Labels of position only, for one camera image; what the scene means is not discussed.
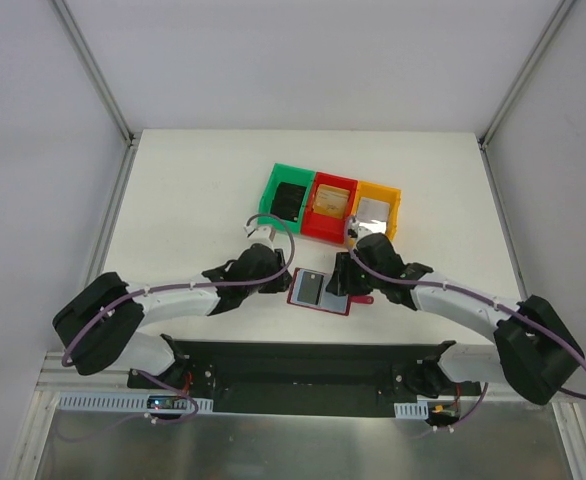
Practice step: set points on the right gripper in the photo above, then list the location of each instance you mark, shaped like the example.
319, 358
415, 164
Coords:
343, 276

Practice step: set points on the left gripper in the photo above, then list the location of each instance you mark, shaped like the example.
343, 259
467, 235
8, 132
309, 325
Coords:
279, 272

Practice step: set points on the red leather card holder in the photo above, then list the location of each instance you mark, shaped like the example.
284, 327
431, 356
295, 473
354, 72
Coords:
329, 303

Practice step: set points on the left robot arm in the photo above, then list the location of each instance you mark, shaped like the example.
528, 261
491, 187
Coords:
101, 326

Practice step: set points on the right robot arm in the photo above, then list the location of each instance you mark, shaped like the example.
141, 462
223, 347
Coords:
528, 346

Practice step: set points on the silver VIP card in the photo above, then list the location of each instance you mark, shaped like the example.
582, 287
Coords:
374, 213

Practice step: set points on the black VIP card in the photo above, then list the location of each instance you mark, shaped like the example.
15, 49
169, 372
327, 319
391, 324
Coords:
287, 201

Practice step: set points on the gold VIP card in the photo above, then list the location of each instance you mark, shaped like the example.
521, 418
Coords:
330, 201

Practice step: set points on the red plastic bin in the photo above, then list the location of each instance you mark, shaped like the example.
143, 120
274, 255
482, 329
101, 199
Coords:
322, 227

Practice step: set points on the green plastic bin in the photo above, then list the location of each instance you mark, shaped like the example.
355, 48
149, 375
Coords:
286, 173

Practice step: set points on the yellow plastic bin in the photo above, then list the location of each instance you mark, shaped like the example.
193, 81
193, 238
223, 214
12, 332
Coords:
390, 195

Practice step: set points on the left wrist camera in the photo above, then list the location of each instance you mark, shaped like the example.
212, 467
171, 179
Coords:
260, 235

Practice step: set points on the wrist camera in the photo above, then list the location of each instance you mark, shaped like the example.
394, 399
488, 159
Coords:
260, 235
355, 231

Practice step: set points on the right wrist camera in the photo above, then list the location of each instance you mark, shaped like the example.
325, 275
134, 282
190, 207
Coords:
355, 231

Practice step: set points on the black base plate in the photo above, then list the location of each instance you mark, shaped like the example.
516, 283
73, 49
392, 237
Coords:
300, 379

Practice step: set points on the right white cable duct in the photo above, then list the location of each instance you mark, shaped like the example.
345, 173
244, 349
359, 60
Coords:
418, 410

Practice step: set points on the white cable duct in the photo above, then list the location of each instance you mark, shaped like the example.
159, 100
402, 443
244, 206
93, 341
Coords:
418, 410
132, 403

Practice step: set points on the right aluminium table rail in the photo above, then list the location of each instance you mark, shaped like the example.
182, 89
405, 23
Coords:
506, 231

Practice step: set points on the aluminium table rail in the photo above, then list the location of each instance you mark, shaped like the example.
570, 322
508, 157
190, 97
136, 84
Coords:
103, 240
506, 231

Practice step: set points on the left aluminium table rail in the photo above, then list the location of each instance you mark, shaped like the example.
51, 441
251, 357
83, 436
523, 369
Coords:
103, 240

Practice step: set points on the left white cable duct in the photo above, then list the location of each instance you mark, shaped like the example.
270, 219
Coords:
132, 403

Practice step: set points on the left aluminium frame post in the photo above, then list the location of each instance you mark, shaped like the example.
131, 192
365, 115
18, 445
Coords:
90, 65

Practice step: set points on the aluminium frame post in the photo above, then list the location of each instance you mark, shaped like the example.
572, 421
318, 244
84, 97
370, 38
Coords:
90, 65
534, 58

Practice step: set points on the right aluminium frame post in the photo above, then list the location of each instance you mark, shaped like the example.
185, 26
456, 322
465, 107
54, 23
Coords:
534, 58

